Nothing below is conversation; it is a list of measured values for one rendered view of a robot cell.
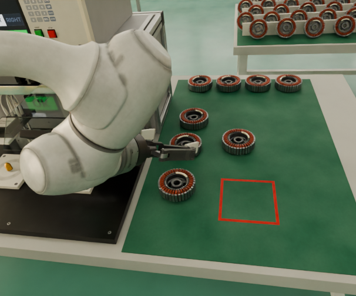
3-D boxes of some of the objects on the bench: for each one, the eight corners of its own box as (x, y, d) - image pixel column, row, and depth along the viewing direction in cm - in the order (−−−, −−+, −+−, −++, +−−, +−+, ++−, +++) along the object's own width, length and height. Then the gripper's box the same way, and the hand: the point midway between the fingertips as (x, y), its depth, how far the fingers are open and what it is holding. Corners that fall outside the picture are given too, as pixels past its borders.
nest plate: (19, 189, 95) (17, 187, 94) (-23, 187, 97) (-25, 184, 97) (42, 157, 106) (41, 155, 105) (4, 156, 109) (3, 153, 108)
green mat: (384, 278, 66) (384, 278, 66) (121, 252, 77) (121, 251, 77) (309, 79, 137) (309, 78, 137) (178, 80, 148) (178, 79, 148)
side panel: (160, 134, 115) (147, 51, 94) (153, 133, 115) (138, 51, 95) (173, 96, 136) (164, 23, 115) (166, 96, 136) (157, 23, 116)
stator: (235, 160, 99) (235, 151, 97) (215, 143, 107) (215, 134, 105) (261, 148, 103) (262, 139, 101) (241, 131, 111) (241, 123, 109)
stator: (183, 208, 86) (182, 199, 83) (151, 194, 91) (150, 186, 89) (202, 182, 93) (201, 174, 91) (171, 171, 98) (170, 162, 96)
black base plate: (116, 244, 79) (114, 239, 77) (-87, 225, 90) (-92, 220, 89) (154, 135, 114) (153, 130, 113) (5, 131, 125) (3, 127, 124)
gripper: (78, 151, 68) (135, 141, 87) (171, 187, 57) (214, 167, 76) (81, 118, 67) (139, 115, 85) (178, 150, 56) (220, 138, 74)
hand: (173, 140), depth 80 cm, fingers open, 13 cm apart
